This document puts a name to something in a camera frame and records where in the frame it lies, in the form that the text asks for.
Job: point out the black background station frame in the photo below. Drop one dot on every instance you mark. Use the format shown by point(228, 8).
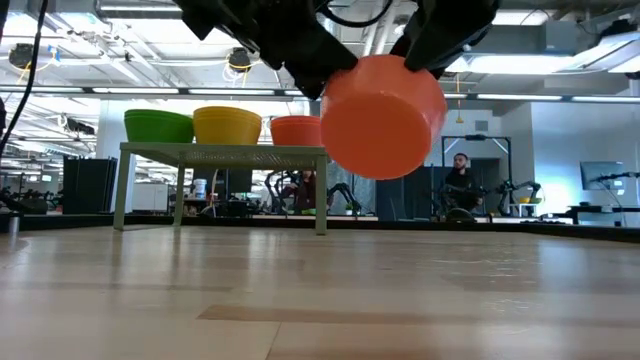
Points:
point(475, 137)

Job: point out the black background robot arm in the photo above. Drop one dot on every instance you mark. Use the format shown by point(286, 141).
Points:
point(274, 187)
point(507, 189)
point(345, 189)

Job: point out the green plastic mini bowl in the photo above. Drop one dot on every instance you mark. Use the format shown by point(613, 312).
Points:
point(159, 111)
point(159, 114)
point(159, 131)

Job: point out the person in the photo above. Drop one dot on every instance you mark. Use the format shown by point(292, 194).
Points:
point(461, 182)
point(303, 192)

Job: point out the yellow plastic mini bowl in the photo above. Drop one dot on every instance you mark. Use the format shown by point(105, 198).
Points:
point(227, 116)
point(227, 132)
point(227, 112)
point(227, 108)

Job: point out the wall monitor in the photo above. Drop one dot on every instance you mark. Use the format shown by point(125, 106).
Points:
point(600, 175)

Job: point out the orange plastic mini bowl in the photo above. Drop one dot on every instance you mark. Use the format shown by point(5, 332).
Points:
point(382, 125)
point(295, 135)
point(295, 117)
point(295, 121)

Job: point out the white cabinet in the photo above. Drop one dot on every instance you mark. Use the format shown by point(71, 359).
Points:
point(150, 197)

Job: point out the black metal table frame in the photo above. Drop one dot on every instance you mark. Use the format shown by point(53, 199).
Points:
point(75, 222)

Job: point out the black background table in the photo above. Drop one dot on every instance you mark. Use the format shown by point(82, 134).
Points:
point(600, 209)

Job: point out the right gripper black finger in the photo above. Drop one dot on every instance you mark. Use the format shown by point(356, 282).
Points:
point(310, 60)
point(450, 35)

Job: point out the white bucket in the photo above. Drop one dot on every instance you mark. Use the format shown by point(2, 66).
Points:
point(199, 189)

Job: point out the black cabinet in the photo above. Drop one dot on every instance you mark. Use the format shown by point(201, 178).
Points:
point(90, 185)

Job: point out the pale green perforated metal shelf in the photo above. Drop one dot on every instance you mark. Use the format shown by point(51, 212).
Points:
point(225, 155)

